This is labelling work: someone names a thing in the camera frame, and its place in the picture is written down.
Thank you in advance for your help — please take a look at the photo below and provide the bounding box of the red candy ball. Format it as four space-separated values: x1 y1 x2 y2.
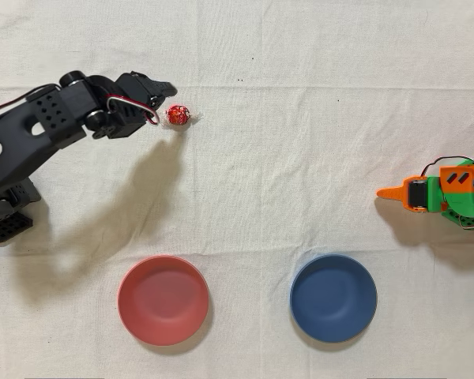
160 103 203 129

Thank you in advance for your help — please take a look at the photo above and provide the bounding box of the red bowl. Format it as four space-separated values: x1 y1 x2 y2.
117 254 211 347

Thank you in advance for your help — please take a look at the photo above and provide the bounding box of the orange gripper servo cable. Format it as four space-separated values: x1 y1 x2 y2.
419 156 474 178

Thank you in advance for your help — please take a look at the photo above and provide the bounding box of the white tablecloth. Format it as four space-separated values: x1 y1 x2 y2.
0 0 474 379

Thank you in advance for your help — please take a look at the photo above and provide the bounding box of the black gripper servo cable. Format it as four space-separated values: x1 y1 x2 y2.
105 94 161 126

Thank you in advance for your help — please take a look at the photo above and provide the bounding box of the blue bowl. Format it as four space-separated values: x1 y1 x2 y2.
288 253 378 343

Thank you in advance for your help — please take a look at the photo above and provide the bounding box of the black arm servo cable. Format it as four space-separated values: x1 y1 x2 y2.
0 82 62 118

